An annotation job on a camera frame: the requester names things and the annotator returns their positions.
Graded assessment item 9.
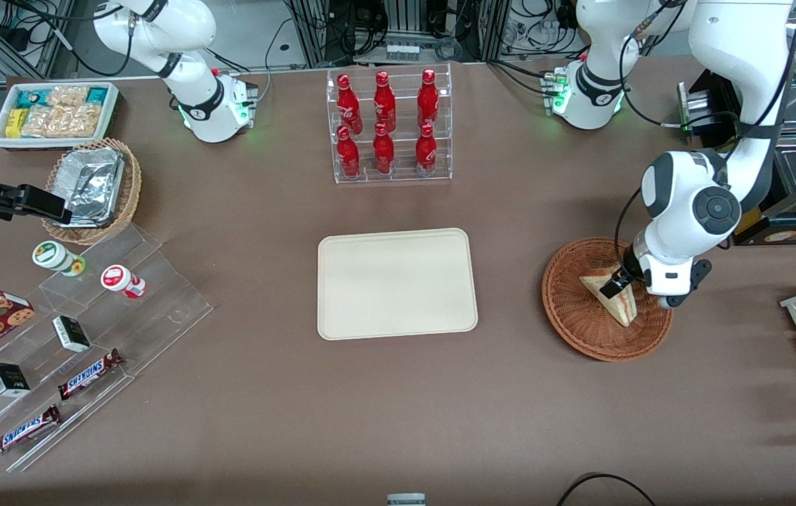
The small black box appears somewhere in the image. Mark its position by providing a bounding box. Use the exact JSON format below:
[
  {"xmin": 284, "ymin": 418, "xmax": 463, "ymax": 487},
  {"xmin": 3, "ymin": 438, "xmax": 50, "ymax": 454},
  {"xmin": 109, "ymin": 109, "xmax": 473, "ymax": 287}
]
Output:
[
  {"xmin": 51, "ymin": 316, "xmax": 92, "ymax": 353},
  {"xmin": 0, "ymin": 362, "xmax": 32, "ymax": 398}
]

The light wicker basket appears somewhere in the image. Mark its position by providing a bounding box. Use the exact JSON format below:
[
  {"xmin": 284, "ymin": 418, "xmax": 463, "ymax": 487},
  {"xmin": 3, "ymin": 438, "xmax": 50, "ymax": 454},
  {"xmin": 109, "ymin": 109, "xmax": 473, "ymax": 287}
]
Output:
[{"xmin": 41, "ymin": 137, "xmax": 143, "ymax": 246}]

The white plastic snack bin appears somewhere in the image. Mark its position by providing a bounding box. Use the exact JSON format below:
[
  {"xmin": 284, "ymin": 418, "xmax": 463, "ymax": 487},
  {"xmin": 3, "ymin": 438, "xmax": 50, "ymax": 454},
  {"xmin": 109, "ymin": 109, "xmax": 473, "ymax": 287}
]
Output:
[{"xmin": 0, "ymin": 81, "xmax": 121, "ymax": 152}]

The green lid yogurt cup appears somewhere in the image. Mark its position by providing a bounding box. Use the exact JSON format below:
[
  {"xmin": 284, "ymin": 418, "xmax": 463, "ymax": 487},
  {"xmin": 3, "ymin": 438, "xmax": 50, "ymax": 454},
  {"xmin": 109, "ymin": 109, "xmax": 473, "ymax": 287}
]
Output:
[{"xmin": 32, "ymin": 240, "xmax": 86, "ymax": 277}]

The snickers chocolate bar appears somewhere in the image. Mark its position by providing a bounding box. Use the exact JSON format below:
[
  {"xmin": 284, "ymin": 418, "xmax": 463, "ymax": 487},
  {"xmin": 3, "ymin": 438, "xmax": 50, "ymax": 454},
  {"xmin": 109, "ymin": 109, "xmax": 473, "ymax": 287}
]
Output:
[
  {"xmin": 57, "ymin": 348, "xmax": 124, "ymax": 401},
  {"xmin": 0, "ymin": 404, "xmax": 63, "ymax": 459}
]

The black floor cable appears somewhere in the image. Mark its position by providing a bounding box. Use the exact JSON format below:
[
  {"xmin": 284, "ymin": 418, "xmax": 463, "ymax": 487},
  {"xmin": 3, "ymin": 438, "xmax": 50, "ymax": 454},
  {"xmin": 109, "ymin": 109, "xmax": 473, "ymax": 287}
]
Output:
[{"xmin": 556, "ymin": 472, "xmax": 658, "ymax": 506}]

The red cola bottle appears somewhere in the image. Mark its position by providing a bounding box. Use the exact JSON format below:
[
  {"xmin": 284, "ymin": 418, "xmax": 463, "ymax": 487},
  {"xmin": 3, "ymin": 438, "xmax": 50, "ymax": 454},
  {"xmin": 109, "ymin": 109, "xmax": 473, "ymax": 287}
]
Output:
[
  {"xmin": 417, "ymin": 68, "xmax": 440, "ymax": 127},
  {"xmin": 372, "ymin": 122, "xmax": 396, "ymax": 175},
  {"xmin": 373, "ymin": 70, "xmax": 397, "ymax": 127},
  {"xmin": 415, "ymin": 123, "xmax": 438, "ymax": 176},
  {"xmin": 336, "ymin": 73, "xmax": 363, "ymax": 131},
  {"xmin": 337, "ymin": 125, "xmax": 362, "ymax": 180}
]

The cream plastic tray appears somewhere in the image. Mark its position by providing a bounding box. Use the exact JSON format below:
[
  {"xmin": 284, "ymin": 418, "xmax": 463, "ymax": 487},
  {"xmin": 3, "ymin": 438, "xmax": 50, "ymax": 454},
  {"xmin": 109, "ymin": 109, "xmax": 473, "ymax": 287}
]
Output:
[{"xmin": 318, "ymin": 228, "xmax": 479, "ymax": 342}]

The clear acrylic stepped stand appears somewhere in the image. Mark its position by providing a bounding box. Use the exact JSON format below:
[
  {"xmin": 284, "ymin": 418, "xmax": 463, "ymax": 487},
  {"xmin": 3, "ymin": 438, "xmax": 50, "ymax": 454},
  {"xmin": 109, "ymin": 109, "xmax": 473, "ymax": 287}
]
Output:
[{"xmin": 0, "ymin": 223, "xmax": 214, "ymax": 473}]

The triangle sandwich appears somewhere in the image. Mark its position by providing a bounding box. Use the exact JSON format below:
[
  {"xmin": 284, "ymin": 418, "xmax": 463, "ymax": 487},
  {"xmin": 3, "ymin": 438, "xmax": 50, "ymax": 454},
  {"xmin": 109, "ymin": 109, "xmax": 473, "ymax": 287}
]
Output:
[{"xmin": 579, "ymin": 266, "xmax": 641, "ymax": 328}]

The brown wicker basket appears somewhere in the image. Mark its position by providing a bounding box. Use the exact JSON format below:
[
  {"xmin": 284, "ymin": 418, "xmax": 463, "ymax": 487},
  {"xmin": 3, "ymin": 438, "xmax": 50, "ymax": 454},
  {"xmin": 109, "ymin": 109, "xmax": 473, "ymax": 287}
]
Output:
[{"xmin": 542, "ymin": 237, "xmax": 674, "ymax": 363}]

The clear bag of crackers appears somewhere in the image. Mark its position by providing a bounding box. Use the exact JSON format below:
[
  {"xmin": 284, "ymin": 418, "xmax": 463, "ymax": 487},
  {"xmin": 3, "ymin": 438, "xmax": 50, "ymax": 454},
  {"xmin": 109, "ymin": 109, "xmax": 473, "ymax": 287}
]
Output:
[
  {"xmin": 22, "ymin": 104, "xmax": 102, "ymax": 138},
  {"xmin": 46, "ymin": 86, "xmax": 89, "ymax": 108}
]

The clear acrylic bottle rack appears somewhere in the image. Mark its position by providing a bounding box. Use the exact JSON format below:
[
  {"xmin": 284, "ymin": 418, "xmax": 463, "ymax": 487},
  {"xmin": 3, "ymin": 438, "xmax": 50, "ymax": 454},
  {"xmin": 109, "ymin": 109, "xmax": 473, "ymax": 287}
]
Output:
[{"xmin": 325, "ymin": 63, "xmax": 454, "ymax": 186}]

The aluminium foil container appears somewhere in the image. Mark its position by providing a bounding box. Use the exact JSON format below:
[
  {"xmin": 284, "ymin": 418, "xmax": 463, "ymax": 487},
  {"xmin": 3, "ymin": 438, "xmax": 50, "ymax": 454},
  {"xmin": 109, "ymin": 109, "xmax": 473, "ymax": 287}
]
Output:
[{"xmin": 52, "ymin": 146, "xmax": 126, "ymax": 228}]

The red lid yogurt cup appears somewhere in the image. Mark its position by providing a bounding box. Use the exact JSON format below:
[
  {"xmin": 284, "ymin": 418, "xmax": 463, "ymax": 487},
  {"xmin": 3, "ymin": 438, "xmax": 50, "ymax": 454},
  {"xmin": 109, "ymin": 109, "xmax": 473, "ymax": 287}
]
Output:
[{"xmin": 100, "ymin": 264, "xmax": 147, "ymax": 299}]

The aluminium equipment rack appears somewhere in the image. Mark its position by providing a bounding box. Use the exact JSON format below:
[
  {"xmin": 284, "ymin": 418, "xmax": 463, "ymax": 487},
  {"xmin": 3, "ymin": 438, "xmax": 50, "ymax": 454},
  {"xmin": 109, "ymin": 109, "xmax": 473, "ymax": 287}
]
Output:
[{"xmin": 285, "ymin": 0, "xmax": 511, "ymax": 67}]

